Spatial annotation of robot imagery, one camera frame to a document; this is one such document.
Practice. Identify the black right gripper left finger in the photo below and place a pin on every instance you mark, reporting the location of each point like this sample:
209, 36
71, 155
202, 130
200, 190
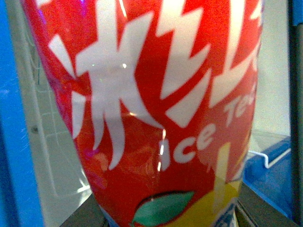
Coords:
83, 210

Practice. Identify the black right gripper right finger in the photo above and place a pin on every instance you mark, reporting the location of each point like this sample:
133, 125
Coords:
252, 211

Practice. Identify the red ice tea bottle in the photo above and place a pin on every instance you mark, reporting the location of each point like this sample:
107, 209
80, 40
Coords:
159, 97

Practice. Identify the white chest freezer blue rim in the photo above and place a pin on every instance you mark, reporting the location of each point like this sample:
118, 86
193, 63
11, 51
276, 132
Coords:
39, 161

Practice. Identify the white wire freezer basket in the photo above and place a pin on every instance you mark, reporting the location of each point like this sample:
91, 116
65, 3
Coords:
268, 164

